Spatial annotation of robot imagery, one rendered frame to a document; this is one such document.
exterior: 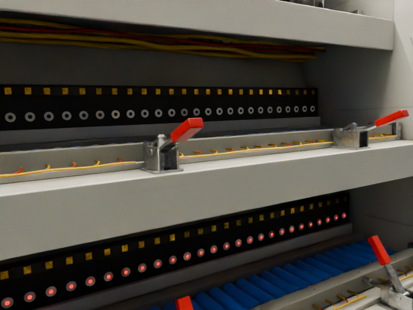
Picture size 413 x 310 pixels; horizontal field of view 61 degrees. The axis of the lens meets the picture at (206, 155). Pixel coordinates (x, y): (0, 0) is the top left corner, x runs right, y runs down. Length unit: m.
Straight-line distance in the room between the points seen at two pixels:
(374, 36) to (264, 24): 0.21
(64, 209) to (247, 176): 0.17
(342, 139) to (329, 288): 0.19
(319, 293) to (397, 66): 0.37
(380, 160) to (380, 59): 0.22
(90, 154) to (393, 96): 0.48
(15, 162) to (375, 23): 0.52
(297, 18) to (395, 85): 0.22
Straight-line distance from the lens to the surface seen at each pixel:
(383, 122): 0.46
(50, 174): 0.33
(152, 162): 0.32
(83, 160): 0.34
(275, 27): 0.47
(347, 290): 0.51
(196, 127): 0.26
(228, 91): 0.57
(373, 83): 0.67
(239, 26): 0.44
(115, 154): 0.34
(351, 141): 0.48
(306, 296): 0.46
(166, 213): 0.31
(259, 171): 0.35
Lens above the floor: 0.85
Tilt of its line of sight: 12 degrees up
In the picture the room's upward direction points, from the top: 13 degrees counter-clockwise
